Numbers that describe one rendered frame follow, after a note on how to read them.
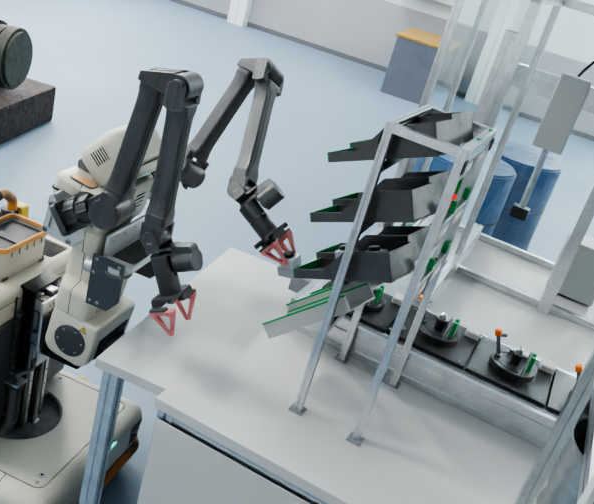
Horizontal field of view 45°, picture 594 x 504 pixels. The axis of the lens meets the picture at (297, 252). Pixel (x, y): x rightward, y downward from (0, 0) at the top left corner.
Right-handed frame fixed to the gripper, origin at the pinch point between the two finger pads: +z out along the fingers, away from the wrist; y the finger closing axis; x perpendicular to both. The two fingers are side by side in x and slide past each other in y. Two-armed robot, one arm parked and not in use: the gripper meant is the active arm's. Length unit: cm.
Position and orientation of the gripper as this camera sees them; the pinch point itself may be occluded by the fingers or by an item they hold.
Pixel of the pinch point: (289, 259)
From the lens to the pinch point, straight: 203.1
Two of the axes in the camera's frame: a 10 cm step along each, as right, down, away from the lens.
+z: 6.1, 7.9, 0.1
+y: 5.6, -4.4, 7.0
